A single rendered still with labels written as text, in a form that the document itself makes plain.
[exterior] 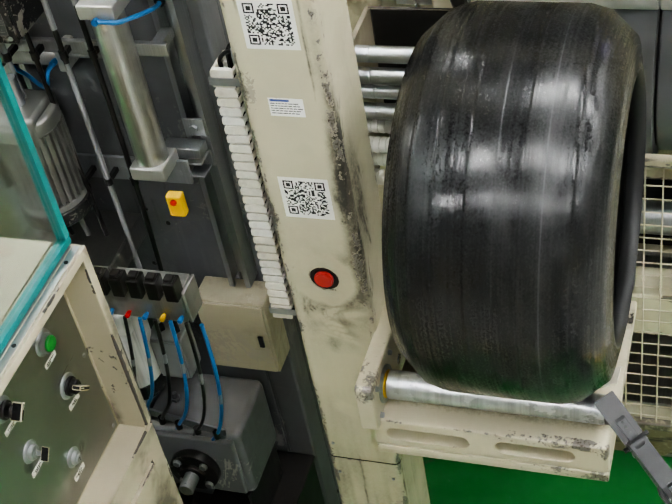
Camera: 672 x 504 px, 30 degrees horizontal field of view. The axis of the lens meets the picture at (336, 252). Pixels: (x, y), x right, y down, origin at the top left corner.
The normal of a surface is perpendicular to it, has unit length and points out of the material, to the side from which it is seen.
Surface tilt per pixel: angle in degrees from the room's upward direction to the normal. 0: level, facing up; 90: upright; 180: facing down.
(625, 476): 0
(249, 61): 90
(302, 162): 90
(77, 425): 90
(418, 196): 51
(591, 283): 76
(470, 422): 0
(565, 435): 0
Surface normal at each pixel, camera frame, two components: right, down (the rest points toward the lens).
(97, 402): 0.95, 0.08
